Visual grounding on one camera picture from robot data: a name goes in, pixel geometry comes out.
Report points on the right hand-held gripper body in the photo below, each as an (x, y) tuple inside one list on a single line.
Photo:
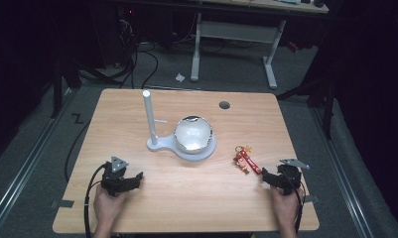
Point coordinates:
[(290, 175)]

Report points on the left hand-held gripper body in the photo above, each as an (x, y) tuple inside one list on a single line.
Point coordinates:
[(114, 173)]

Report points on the person's right hand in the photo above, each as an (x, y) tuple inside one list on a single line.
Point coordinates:
[(286, 208)]

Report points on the person's left hand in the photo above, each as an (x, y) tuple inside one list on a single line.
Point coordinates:
[(107, 206)]

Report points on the grey tape strip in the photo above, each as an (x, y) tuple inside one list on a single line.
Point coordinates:
[(311, 198), (62, 204)]

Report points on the white pole stand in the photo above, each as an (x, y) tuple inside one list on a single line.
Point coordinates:
[(151, 115)]

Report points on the silver metal bowl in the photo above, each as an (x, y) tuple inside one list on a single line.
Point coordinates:
[(193, 134)]

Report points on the black metal stand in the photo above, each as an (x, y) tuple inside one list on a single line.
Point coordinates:
[(57, 89), (322, 99)]

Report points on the white paper scrap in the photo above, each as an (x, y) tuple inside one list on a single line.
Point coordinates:
[(180, 77)]

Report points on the white-framed wooden desk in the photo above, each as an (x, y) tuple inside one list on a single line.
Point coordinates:
[(236, 31)]

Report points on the metal floor rail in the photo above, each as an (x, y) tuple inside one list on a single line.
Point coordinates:
[(343, 172), (23, 158)]

